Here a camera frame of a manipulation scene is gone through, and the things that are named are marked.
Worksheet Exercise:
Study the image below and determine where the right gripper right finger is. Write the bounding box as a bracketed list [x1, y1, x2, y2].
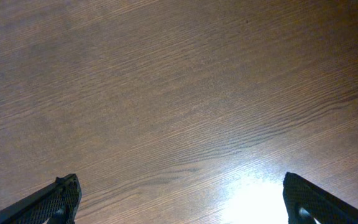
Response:
[283, 172, 358, 224]

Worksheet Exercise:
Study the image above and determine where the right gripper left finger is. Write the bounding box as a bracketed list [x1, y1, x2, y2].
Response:
[0, 174, 82, 224]

